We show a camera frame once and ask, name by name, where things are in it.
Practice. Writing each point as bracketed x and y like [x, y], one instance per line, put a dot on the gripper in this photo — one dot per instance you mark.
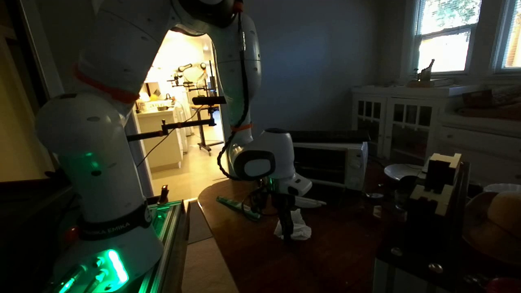
[281, 202]

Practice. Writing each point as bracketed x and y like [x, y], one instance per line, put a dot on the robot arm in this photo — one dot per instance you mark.
[106, 171]

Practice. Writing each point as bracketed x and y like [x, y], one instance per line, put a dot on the white crumpled cloth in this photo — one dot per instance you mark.
[302, 230]

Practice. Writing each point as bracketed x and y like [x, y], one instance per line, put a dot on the toaster oven door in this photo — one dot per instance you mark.
[319, 165]

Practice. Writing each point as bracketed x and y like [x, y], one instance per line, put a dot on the black tray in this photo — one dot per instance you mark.
[329, 136]

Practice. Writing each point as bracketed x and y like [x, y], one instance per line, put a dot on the white toaster oven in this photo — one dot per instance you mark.
[356, 162]

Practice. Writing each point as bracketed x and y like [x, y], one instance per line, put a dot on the small round metal lid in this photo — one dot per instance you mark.
[374, 195]

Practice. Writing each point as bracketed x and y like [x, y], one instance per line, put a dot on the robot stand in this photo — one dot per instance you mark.
[169, 228]

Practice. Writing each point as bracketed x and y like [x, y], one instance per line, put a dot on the white plate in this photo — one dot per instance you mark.
[401, 171]

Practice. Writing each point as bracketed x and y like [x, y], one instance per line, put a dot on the white kitchen counter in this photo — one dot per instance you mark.
[163, 138]

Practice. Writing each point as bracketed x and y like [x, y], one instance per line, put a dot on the white glass-door cabinet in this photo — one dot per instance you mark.
[407, 122]

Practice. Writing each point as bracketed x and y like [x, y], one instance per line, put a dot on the white robot on stand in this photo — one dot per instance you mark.
[195, 75]

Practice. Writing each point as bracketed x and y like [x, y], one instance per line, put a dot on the beige and dark block toy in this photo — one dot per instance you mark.
[441, 179]

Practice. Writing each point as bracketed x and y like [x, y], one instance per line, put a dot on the small figurine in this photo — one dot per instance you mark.
[426, 72]

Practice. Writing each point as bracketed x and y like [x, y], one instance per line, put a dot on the wooden bowl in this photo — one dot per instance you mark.
[482, 236]

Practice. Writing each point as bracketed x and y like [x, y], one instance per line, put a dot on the white window bench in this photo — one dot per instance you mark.
[480, 142]

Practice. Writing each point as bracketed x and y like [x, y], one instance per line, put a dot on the red emergency button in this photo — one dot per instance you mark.
[71, 235]

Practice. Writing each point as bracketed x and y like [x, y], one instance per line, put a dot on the white bowl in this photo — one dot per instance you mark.
[502, 187]

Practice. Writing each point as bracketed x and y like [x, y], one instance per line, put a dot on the round bread loaf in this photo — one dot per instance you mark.
[506, 213]

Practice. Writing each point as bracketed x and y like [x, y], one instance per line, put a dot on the window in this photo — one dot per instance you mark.
[445, 44]
[512, 36]

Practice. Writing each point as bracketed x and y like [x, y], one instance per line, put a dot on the dark cushion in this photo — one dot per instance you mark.
[492, 101]

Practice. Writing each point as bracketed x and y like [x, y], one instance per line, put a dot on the red round object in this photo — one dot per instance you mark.
[504, 286]

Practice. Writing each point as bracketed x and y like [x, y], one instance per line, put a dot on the camera on mount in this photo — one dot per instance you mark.
[208, 100]

